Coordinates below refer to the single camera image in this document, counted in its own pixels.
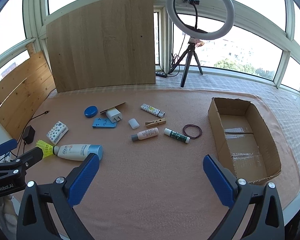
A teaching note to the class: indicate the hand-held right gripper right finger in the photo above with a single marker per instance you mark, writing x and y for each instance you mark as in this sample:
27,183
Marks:
220,180

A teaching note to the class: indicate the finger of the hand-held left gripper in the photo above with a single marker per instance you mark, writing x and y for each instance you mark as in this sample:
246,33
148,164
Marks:
31,157
6,146

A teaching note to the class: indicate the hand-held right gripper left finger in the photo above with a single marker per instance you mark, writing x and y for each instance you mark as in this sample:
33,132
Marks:
82,177

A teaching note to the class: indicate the yellow shuttlecock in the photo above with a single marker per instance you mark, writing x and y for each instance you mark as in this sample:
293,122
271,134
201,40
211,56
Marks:
46,148

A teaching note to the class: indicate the white blue-capped sunscreen bottle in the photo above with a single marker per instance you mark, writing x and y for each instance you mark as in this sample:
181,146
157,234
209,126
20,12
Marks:
72,151

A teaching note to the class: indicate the cardboard box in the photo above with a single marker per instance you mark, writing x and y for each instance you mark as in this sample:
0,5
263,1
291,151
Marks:
242,142

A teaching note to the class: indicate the blue plastic bracket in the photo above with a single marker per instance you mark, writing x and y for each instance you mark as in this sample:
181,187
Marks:
100,123

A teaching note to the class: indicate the round blue lid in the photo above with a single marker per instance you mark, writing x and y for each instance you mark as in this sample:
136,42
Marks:
90,111

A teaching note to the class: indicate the white wall charger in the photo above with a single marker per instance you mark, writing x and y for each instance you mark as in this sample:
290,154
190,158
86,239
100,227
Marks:
112,114

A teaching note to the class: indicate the small pink grey-capped bottle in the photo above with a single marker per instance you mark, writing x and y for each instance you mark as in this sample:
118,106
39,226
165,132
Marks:
147,133

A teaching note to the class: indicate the dark thin card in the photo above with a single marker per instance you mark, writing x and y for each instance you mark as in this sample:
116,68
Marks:
116,105

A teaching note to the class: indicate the white patterned lighter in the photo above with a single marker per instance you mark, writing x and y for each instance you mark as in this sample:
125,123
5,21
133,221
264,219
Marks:
151,109

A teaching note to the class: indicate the black power adapter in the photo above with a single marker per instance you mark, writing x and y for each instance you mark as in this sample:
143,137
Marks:
28,133

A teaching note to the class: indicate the patterned tissue packet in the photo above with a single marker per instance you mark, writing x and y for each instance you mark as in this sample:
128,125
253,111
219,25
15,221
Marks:
56,132

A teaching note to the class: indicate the wooden slat panel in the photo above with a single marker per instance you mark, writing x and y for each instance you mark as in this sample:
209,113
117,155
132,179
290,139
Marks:
20,92

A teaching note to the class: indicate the pink blanket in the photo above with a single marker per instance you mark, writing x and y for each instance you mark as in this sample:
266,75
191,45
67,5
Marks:
150,180

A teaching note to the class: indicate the wooden clothespin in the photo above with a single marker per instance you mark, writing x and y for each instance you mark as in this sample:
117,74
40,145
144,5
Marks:
155,123

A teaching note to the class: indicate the checkered cloth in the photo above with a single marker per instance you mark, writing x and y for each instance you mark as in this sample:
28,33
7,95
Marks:
277,97

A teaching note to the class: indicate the black tripod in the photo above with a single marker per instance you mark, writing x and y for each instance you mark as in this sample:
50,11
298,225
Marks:
186,70

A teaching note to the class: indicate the black inline remote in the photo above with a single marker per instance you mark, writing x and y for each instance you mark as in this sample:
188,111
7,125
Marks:
161,74

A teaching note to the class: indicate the large wooden board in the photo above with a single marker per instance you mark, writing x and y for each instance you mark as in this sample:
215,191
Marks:
102,42

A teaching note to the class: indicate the red white paper wad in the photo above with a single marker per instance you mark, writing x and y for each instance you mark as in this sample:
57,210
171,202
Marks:
196,42

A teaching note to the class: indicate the black webcam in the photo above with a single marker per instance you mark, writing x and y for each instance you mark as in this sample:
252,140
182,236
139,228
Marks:
193,0

